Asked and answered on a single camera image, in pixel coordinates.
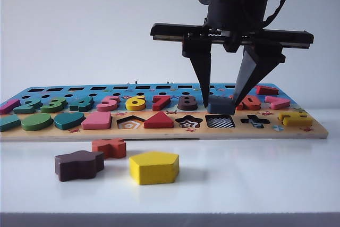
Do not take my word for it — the dark blue square block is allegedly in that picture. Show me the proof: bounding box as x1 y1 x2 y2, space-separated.
207 95 236 114

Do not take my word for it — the orange number ten piece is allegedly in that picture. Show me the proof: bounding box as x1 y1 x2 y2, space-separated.
228 94 261 111

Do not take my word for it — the red sign piece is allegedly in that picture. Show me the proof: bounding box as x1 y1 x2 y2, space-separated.
255 85 279 96

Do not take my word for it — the brown number eight piece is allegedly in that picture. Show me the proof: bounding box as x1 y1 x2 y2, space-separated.
177 95 198 111

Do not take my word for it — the pink sign piece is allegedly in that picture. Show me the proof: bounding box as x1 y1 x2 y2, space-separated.
265 96 290 110

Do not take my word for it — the red number seven piece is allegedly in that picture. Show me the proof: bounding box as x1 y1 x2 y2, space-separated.
152 95 172 112

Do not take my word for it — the yellow sign piece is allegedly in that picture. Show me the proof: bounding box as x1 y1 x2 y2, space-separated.
277 112 313 127

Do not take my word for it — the colourful wooden puzzle board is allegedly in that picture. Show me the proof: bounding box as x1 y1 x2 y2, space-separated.
0 83 329 142

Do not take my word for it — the red triangle block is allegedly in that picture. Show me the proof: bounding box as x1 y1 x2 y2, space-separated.
143 111 174 129

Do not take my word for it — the yellow number six piece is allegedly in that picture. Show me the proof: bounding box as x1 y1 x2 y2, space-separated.
125 95 146 112

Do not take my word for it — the pink number one piece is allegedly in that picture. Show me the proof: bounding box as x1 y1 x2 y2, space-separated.
0 98 21 115

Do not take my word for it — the teal number two piece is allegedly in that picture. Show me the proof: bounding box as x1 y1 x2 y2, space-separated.
13 97 43 115

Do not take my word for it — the pink number five piece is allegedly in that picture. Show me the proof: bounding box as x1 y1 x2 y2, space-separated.
96 95 121 112

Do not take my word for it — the yellow pentagon block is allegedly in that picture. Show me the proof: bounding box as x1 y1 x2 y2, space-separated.
129 151 180 186

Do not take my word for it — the green number three piece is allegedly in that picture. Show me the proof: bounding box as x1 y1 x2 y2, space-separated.
40 96 67 114

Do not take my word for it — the orange cross block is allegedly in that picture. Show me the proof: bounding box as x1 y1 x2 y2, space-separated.
91 138 127 160

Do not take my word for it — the teal number four piece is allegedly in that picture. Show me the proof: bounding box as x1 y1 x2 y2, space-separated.
69 96 94 113

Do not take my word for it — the green oval block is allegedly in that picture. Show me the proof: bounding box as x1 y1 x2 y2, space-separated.
20 113 54 132

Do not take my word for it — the teal shape block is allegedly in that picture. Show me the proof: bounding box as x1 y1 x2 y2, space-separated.
0 114 21 132

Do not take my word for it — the pink trapezoid block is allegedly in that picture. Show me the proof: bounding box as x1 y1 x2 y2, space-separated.
81 111 112 130

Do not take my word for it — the teal heart block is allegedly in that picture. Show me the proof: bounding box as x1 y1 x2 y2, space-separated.
54 112 86 131

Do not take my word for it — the brown star block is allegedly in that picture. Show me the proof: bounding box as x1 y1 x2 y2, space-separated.
54 150 105 182

